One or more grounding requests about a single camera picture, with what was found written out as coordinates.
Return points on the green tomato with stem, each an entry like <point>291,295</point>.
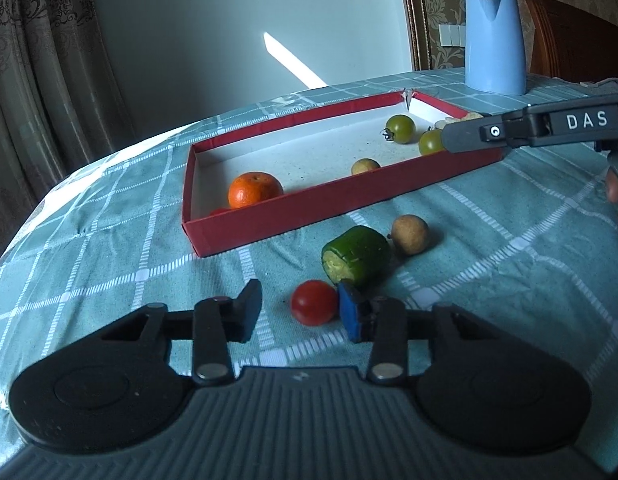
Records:
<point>401,129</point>

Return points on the red cherry tomato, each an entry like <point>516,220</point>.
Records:
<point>219,211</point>
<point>314,303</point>

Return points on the blue electric kettle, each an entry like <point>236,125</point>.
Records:
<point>495,45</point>

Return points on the red shallow cardboard box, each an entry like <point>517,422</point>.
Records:
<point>319,160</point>

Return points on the wooden wall trim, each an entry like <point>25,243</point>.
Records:
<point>414,20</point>

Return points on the brown longan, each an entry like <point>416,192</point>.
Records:
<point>365,166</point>
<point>410,235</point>

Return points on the patterned grey curtain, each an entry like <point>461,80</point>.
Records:
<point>44,85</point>

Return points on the orange mandarin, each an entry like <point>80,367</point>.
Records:
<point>255,189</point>

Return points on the wooden chair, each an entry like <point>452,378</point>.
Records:
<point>574,35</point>

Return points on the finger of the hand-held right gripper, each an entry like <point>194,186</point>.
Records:
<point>469,135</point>

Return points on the white wall switch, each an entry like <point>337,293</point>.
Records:
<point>451,35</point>

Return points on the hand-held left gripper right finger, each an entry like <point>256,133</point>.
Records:
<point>350,312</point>

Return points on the teal checked tablecloth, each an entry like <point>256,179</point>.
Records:
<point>514,240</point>

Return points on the green cucumber piece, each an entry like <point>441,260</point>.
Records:
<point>361,255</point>

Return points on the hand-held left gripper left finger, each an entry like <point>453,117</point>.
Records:
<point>249,312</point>

